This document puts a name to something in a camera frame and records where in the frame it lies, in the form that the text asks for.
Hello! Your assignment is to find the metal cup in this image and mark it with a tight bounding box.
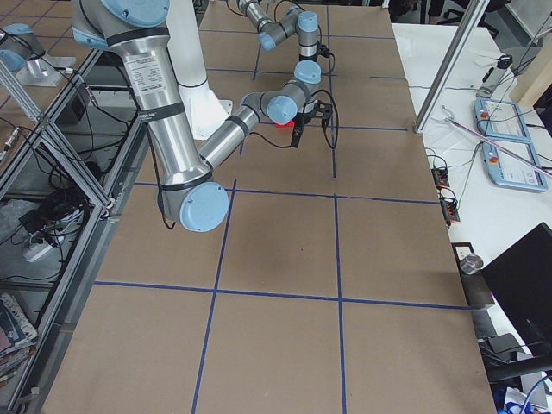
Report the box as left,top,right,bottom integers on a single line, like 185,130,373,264
459,254,484,275

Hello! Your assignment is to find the stack of patterned cloths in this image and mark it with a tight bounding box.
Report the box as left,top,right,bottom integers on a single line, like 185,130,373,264
1,292,38,386

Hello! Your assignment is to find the second robot base beyond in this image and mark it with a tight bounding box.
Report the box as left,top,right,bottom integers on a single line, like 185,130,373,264
1,23,76,87

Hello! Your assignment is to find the white pedestal mount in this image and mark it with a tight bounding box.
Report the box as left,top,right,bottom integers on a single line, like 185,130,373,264
166,0,233,141

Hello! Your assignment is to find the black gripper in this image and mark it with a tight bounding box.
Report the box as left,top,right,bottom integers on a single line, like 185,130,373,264
290,102,316,148

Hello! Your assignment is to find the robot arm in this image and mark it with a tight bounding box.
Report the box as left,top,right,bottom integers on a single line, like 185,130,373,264
236,0,320,61
72,1,322,232

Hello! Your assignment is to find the red block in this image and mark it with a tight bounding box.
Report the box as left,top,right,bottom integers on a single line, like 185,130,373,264
274,121,295,129

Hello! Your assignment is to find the pink reacher grabber tool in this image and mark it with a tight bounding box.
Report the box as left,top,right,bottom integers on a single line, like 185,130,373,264
441,105,552,179

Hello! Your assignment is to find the black monitor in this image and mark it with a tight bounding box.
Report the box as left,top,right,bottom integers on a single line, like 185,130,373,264
482,223,551,356

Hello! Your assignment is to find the aluminium frame post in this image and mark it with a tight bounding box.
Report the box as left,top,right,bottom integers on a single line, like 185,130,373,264
414,0,490,134

